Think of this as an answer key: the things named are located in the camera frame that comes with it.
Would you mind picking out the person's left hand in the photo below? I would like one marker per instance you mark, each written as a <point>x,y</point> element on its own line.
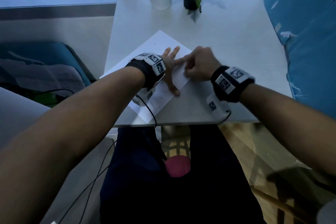
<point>170,67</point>

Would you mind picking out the teal chair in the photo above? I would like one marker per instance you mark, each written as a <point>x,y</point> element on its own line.
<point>57,55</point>

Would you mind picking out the black wrist camera band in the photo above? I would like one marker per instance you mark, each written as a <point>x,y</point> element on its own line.
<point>231,84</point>
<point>148,70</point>

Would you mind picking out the grey printed paper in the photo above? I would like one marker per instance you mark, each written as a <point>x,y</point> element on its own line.
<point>39,74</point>

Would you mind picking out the blue patterned cushion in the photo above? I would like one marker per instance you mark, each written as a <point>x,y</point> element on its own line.
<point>309,34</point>

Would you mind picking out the black left wrist camera band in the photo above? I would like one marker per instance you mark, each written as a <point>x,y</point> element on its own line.
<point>148,70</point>

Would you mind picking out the white plastic bin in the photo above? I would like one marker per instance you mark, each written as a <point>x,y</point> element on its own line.
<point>112,132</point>

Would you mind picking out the person's left forearm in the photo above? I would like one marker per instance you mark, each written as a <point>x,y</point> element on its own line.
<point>60,142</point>

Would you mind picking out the white paper sheet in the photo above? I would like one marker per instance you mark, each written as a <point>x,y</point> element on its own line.
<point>155,45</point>

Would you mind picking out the black right wrist camera band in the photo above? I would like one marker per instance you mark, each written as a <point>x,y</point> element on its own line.
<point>231,84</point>

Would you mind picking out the pink slipper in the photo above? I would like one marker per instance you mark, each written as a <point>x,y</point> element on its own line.
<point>178,166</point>

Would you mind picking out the person's right hand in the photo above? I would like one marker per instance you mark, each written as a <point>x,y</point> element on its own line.
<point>200,63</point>

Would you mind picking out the person's right forearm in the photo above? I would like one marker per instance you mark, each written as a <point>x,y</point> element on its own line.
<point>294,126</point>

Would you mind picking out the person's dark trousers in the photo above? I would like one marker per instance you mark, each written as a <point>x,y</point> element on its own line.
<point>141,184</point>

